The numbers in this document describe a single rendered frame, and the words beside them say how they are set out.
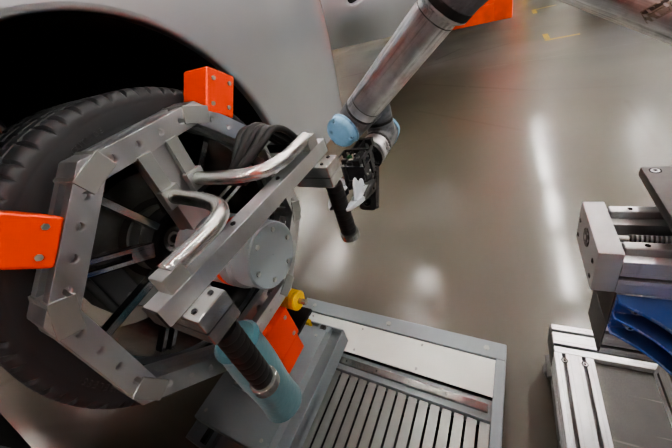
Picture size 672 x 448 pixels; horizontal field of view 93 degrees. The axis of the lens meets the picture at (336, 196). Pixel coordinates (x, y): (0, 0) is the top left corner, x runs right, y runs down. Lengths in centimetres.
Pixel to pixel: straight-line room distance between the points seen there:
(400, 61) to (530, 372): 111
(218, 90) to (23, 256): 41
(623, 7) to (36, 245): 88
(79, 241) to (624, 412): 119
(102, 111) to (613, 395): 129
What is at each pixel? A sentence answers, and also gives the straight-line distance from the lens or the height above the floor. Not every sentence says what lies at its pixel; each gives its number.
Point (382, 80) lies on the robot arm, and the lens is 65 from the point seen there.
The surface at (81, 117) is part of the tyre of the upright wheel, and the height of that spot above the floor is 116.
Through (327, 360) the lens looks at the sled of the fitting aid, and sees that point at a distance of 129.
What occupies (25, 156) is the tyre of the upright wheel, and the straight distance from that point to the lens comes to 65.
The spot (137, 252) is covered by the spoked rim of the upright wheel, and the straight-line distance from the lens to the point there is 74.
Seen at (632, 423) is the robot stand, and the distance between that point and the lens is 115.
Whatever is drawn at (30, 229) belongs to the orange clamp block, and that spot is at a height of 108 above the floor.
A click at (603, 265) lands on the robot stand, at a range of 67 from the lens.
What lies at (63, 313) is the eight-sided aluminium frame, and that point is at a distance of 59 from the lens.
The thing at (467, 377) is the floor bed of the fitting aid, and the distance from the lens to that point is 127.
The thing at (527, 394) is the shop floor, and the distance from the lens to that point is 135.
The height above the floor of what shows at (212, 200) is 101.
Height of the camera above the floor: 122
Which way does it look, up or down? 32 degrees down
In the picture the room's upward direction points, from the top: 18 degrees counter-clockwise
